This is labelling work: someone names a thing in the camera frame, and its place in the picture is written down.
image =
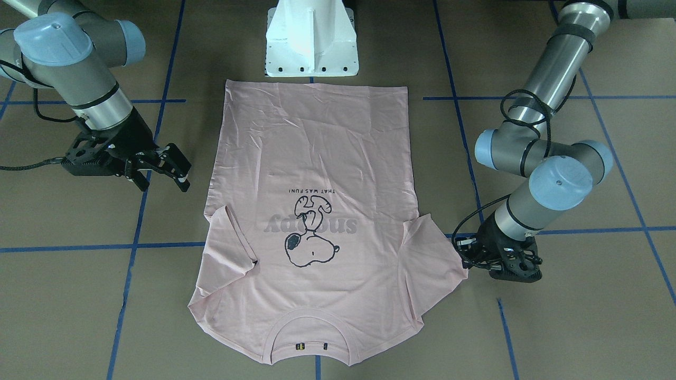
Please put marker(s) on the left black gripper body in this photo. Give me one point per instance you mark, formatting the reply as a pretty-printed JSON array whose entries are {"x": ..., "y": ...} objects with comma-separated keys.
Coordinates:
[{"x": 490, "y": 232}]

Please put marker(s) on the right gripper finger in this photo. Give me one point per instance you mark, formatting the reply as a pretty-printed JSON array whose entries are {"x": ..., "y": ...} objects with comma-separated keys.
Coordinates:
[
  {"x": 133, "y": 174},
  {"x": 170, "y": 161}
]

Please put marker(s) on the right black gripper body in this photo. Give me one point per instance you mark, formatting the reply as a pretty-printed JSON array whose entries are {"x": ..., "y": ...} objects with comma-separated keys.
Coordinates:
[{"x": 134, "y": 133}]

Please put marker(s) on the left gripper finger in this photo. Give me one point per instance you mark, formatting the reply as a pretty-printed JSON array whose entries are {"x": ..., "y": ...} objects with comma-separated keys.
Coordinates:
[{"x": 464, "y": 244}]

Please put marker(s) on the pink Snoopy t-shirt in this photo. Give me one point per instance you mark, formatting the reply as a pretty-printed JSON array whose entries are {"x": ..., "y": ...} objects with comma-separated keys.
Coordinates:
[{"x": 315, "y": 243}]

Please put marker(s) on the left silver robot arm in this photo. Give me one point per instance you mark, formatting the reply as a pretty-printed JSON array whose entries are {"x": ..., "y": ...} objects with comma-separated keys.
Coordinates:
[{"x": 558, "y": 177}]

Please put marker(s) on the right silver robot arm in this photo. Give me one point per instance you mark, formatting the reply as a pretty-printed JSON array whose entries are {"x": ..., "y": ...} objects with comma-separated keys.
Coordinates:
[{"x": 67, "y": 47}]

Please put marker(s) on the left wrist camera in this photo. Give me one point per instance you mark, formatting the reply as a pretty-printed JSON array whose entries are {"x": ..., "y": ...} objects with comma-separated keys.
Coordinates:
[{"x": 519, "y": 263}]

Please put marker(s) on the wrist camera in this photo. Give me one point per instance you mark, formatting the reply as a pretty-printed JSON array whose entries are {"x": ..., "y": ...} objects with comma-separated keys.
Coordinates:
[
  {"x": 89, "y": 156},
  {"x": 519, "y": 263}
]

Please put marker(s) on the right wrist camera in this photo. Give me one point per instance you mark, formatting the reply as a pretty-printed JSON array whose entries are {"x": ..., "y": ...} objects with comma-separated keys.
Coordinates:
[{"x": 89, "y": 156}]

